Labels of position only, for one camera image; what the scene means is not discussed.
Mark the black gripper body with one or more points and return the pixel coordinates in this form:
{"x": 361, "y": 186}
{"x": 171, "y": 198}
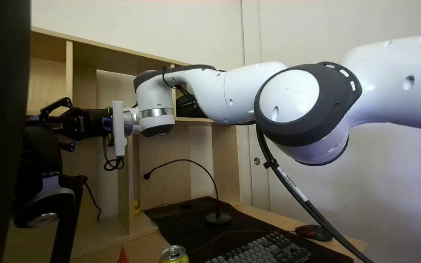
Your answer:
{"x": 79, "y": 125}

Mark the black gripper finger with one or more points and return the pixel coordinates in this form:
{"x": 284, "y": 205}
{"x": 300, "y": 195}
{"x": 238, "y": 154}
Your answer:
{"x": 69, "y": 147}
{"x": 47, "y": 110}

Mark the black silver headphones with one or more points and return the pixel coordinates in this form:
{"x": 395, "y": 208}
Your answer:
{"x": 38, "y": 196}

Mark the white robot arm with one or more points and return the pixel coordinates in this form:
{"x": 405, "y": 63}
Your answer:
{"x": 305, "y": 110}

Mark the black monitor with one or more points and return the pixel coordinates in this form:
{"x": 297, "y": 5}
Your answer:
{"x": 15, "y": 65}

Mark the small yellow object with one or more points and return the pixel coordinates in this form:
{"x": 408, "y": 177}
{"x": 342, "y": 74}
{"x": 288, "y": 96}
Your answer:
{"x": 134, "y": 210}

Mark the light wooden desk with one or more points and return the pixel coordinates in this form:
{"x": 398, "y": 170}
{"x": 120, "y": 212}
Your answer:
{"x": 146, "y": 236}

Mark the wooden shelf hutch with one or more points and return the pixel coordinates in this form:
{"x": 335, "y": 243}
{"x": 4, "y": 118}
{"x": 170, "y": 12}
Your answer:
{"x": 197, "y": 158}

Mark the black desk mat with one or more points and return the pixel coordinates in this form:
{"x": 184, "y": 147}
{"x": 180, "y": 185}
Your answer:
{"x": 206, "y": 229}

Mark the green drink can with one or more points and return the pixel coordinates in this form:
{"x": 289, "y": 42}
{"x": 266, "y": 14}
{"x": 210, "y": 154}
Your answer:
{"x": 174, "y": 255}

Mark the grey mechanical keyboard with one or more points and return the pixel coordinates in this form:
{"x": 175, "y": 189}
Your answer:
{"x": 269, "y": 249}

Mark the black computer mouse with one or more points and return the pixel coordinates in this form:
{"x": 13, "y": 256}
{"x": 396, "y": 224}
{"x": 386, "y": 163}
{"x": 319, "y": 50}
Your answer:
{"x": 313, "y": 233}

